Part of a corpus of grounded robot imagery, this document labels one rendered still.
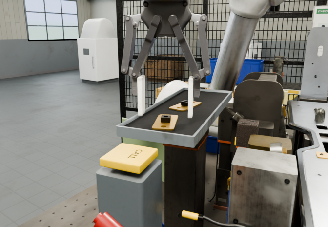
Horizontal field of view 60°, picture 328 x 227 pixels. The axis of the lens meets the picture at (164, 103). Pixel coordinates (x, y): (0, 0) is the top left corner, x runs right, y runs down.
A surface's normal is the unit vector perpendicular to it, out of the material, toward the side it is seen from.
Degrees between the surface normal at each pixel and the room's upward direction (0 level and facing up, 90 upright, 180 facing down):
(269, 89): 90
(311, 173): 0
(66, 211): 0
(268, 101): 90
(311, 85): 90
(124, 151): 0
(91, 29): 71
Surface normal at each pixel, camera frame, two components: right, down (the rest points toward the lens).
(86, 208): 0.00, -0.97
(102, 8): -0.58, 0.20
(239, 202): -0.37, 0.23
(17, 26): 0.81, 0.14
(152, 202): 0.93, 0.09
